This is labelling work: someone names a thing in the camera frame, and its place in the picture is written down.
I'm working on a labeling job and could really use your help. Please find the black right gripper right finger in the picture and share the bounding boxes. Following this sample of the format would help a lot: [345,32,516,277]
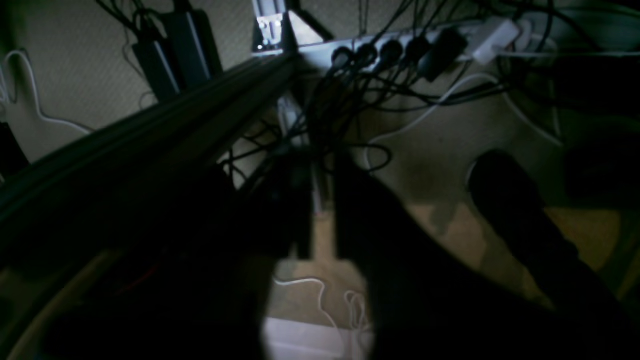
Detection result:
[334,155,639,360]

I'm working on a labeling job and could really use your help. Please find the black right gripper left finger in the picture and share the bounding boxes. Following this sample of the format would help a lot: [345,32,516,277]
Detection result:
[45,165,311,360]

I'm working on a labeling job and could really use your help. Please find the black power adapter brick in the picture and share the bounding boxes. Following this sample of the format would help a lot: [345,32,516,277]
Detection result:
[160,9,224,90]

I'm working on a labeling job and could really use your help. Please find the aluminium table frame leg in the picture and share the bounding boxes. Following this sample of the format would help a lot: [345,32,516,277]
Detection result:
[0,0,336,226]

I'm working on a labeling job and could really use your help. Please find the white cable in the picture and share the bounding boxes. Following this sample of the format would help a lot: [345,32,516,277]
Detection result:
[0,49,94,136]

